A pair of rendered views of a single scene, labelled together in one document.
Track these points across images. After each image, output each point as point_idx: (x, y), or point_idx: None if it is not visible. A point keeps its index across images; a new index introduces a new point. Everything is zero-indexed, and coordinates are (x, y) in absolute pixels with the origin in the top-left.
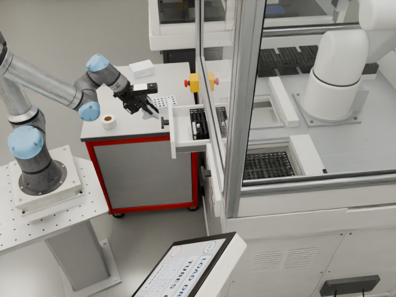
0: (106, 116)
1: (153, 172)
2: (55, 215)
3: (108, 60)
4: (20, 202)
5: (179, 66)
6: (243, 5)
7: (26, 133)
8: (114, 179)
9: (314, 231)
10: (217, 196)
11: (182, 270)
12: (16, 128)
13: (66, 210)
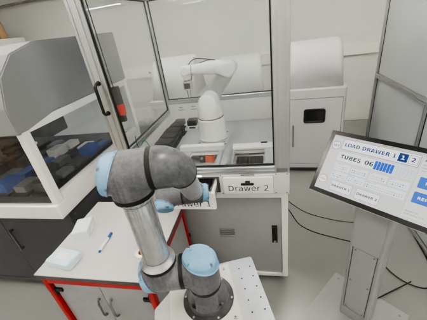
0: (137, 253)
1: None
2: (248, 299)
3: None
4: (239, 316)
5: (99, 207)
6: (289, 32)
7: (195, 253)
8: None
9: None
10: (270, 176)
11: (346, 159)
12: (184, 260)
13: (244, 289)
